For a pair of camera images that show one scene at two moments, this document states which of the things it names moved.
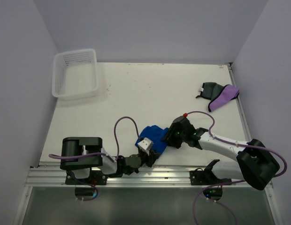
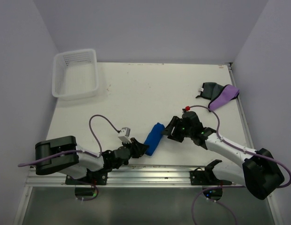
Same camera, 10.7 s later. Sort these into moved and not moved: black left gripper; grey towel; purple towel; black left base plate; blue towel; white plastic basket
Moved: blue towel; black left gripper
Not moved: black left base plate; white plastic basket; purple towel; grey towel
